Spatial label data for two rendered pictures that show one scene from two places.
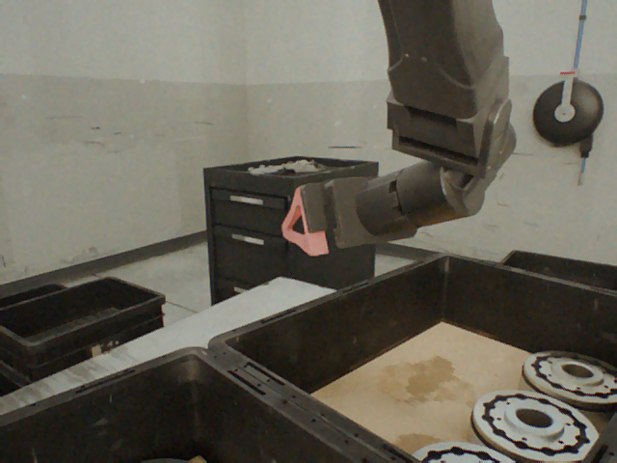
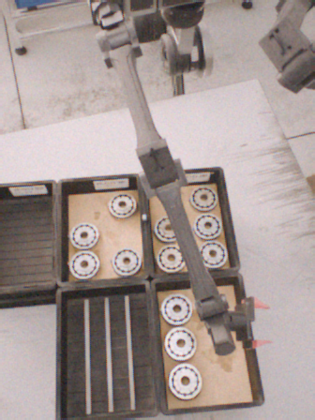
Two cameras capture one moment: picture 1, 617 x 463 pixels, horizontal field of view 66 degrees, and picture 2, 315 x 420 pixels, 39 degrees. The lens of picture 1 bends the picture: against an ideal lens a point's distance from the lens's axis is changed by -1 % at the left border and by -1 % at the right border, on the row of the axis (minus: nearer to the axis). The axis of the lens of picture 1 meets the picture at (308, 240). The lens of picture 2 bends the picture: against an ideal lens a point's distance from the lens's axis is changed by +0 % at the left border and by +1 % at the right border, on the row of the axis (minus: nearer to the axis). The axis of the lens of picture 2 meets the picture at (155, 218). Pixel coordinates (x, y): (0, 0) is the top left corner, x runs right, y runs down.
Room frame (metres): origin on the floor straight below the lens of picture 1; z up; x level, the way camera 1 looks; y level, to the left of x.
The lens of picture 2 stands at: (0.45, -0.42, 2.30)
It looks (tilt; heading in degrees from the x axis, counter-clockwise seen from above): 65 degrees down; 129
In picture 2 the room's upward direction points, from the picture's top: straight up
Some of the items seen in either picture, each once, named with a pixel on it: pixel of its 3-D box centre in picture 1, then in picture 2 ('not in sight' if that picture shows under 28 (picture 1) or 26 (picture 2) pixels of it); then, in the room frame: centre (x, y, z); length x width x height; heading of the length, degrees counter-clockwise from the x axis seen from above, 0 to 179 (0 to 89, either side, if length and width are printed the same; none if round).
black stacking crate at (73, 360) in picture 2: not in sight; (108, 350); (0.20, -0.36, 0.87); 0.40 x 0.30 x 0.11; 134
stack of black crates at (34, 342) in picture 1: (86, 375); not in sight; (1.25, 0.65, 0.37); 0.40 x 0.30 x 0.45; 144
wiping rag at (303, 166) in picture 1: (303, 165); not in sight; (2.11, 0.02, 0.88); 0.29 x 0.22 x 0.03; 144
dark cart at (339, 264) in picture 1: (296, 268); not in sight; (1.99, 0.05, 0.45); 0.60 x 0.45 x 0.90; 144
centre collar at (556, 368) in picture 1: (576, 372); (185, 381); (0.44, -0.28, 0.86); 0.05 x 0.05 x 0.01
